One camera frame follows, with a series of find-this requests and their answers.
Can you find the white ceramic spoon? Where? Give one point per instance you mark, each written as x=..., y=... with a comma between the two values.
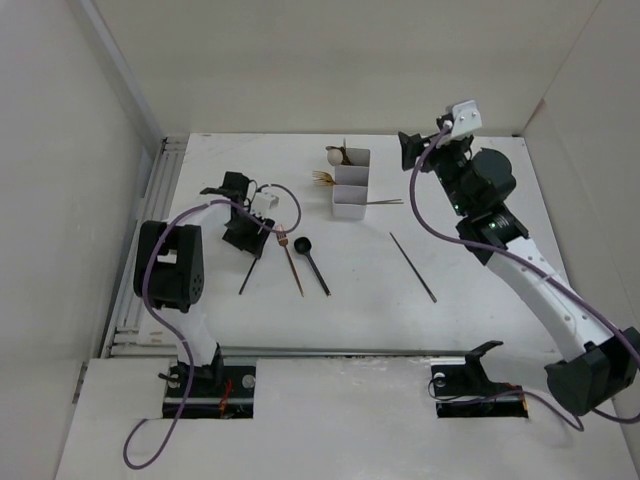
x=335, y=157

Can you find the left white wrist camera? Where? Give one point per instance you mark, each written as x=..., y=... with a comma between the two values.
x=263, y=203

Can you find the white three-compartment container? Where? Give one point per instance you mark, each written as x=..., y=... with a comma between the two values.
x=350, y=194

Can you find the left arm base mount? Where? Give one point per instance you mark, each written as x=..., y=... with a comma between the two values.
x=227, y=393

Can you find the aluminium rail front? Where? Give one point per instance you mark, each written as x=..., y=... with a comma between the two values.
x=293, y=353

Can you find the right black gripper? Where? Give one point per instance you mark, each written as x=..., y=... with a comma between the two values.
x=443, y=145

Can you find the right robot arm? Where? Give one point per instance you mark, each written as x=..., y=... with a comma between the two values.
x=599, y=360

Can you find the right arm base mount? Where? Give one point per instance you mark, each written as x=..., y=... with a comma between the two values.
x=462, y=389

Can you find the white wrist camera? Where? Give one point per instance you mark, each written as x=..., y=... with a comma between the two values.
x=460, y=120
x=263, y=203

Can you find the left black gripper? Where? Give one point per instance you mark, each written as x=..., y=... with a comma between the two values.
x=251, y=244

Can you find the gold green-handled fork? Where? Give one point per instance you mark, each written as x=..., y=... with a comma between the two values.
x=322, y=183
x=322, y=177

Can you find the black chopstick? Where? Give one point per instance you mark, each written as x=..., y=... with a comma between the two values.
x=248, y=276
x=414, y=269

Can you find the rose gold fork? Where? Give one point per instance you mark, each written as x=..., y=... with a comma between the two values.
x=283, y=242

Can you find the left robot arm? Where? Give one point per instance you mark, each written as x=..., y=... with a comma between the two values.
x=169, y=273

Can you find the aluminium rail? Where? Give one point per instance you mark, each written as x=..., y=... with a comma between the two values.
x=293, y=353
x=150, y=216

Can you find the brown wooden spoon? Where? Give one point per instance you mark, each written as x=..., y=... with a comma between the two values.
x=345, y=157

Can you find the aluminium rail left side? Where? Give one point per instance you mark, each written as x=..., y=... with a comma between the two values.
x=150, y=216

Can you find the black spoon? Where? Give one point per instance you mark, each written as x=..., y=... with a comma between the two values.
x=303, y=246

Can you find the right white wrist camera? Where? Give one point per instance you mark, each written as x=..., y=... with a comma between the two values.
x=460, y=120

